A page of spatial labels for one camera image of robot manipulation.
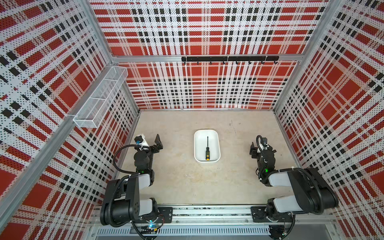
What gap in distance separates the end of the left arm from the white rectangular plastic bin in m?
0.24

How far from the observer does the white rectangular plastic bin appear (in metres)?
0.93

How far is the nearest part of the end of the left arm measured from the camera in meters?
0.66
